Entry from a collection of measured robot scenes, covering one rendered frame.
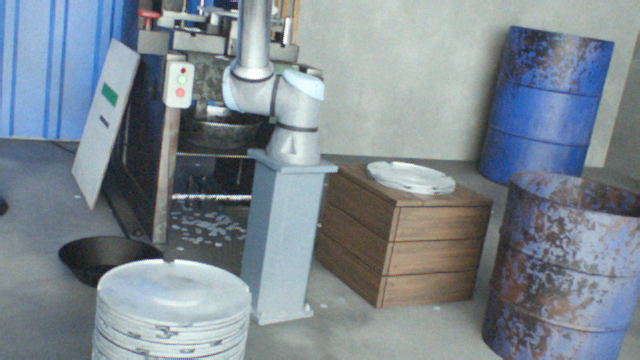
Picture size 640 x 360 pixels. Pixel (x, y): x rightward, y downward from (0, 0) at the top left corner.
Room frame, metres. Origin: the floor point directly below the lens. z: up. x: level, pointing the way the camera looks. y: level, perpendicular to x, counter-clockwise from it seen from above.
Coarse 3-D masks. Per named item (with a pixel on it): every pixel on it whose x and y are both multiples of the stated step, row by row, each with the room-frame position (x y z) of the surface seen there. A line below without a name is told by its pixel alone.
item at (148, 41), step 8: (136, 32) 2.25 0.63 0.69; (144, 32) 2.22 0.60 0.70; (152, 32) 2.24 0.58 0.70; (160, 32) 2.25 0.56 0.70; (136, 40) 2.24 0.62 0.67; (144, 40) 2.23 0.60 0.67; (152, 40) 2.24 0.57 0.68; (160, 40) 2.25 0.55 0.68; (168, 40) 2.26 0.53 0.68; (136, 48) 2.23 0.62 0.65; (144, 48) 2.23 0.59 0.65; (152, 48) 2.24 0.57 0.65; (160, 48) 2.25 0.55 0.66; (160, 56) 2.29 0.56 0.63; (160, 64) 2.29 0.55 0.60; (160, 72) 2.28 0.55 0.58; (160, 80) 2.27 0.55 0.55; (160, 88) 2.27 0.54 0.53
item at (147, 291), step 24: (144, 264) 1.39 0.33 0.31; (192, 264) 1.43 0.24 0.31; (120, 288) 1.26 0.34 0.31; (144, 288) 1.27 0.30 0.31; (168, 288) 1.28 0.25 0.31; (192, 288) 1.30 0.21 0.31; (216, 288) 1.33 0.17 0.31; (240, 288) 1.35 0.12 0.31; (120, 312) 1.16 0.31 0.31; (144, 312) 1.18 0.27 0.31; (168, 312) 1.20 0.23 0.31; (192, 312) 1.21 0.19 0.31; (216, 312) 1.23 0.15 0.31; (240, 312) 1.23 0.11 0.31
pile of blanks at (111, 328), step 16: (96, 304) 1.23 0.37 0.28; (96, 320) 1.23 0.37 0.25; (112, 320) 1.17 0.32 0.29; (128, 320) 1.15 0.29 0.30; (240, 320) 1.24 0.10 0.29; (96, 336) 1.22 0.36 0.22; (112, 336) 1.18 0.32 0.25; (128, 336) 1.16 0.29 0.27; (144, 336) 1.15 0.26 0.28; (160, 336) 1.15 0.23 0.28; (176, 336) 1.15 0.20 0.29; (192, 336) 1.16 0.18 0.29; (208, 336) 1.18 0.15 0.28; (224, 336) 1.20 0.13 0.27; (240, 336) 1.24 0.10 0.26; (96, 352) 1.21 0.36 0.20; (112, 352) 1.17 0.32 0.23; (128, 352) 1.15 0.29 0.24; (144, 352) 1.16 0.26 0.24; (160, 352) 1.16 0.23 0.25; (176, 352) 1.15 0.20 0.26; (192, 352) 1.16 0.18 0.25; (208, 352) 1.18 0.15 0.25; (224, 352) 1.20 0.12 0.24; (240, 352) 1.26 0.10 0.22
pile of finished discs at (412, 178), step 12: (372, 168) 2.33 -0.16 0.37; (384, 168) 2.36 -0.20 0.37; (396, 168) 2.38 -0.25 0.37; (408, 168) 2.41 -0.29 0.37; (420, 168) 2.44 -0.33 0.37; (384, 180) 2.21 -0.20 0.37; (396, 180) 2.20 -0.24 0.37; (408, 180) 2.24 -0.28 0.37; (420, 180) 2.26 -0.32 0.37; (432, 180) 2.29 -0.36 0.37; (444, 180) 2.32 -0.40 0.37; (420, 192) 2.17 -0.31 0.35; (432, 192) 2.18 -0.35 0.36; (444, 192) 2.21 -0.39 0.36
